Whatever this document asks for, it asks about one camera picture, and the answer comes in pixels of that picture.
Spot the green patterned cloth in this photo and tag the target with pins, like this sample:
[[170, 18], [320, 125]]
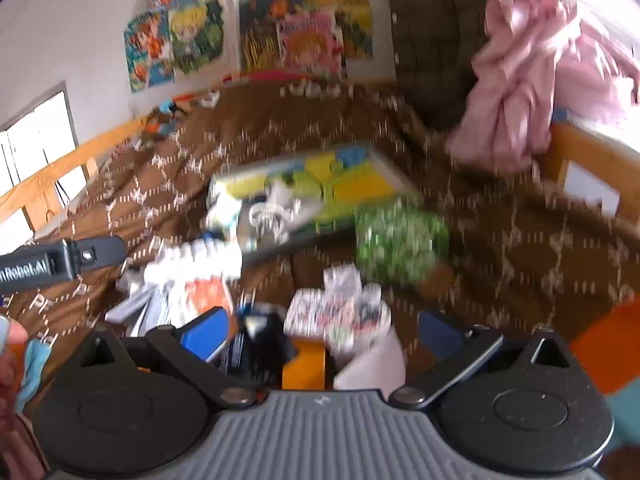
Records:
[[400, 245]]

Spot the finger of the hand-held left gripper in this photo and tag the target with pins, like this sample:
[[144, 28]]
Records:
[[95, 255]]

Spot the orange figure blue poster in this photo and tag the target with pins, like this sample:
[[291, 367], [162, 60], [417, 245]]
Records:
[[147, 52]]

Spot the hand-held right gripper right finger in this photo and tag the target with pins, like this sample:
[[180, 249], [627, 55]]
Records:
[[440, 337]]

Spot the wooden bed rail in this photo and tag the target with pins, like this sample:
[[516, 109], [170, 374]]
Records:
[[45, 180], [585, 160]]

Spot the brown printed blanket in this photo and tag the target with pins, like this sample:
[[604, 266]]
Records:
[[500, 240]]

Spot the white folded cloth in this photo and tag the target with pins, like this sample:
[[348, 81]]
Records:
[[200, 260]]

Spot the person's left hand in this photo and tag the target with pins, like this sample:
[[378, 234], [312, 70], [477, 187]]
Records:
[[11, 347]]

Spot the olive quilted jacket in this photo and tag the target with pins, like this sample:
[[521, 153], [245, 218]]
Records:
[[435, 45]]

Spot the orange cloth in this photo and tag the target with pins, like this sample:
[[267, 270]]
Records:
[[610, 345]]

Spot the stack of booklets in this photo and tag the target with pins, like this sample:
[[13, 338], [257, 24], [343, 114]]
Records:
[[165, 305]]

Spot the yellow and dark poster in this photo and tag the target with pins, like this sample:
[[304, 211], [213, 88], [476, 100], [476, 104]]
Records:
[[350, 15]]

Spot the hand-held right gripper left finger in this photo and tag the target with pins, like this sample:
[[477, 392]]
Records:
[[205, 337]]

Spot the grey box with colourful drawing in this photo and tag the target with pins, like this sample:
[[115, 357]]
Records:
[[320, 185]]

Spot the dark orange fish poster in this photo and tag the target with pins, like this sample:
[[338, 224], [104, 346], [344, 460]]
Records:
[[262, 30]]

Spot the orange box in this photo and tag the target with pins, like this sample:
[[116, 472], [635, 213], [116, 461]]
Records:
[[302, 365]]

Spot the light blue cloth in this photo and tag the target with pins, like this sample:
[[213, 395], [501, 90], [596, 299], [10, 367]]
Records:
[[36, 370]]

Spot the pink figure poster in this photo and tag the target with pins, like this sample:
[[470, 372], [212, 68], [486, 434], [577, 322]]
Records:
[[310, 45]]

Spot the pink cloth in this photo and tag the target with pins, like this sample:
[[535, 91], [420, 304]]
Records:
[[520, 85]]

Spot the blond figure green poster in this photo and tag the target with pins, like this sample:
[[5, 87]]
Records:
[[197, 35]]

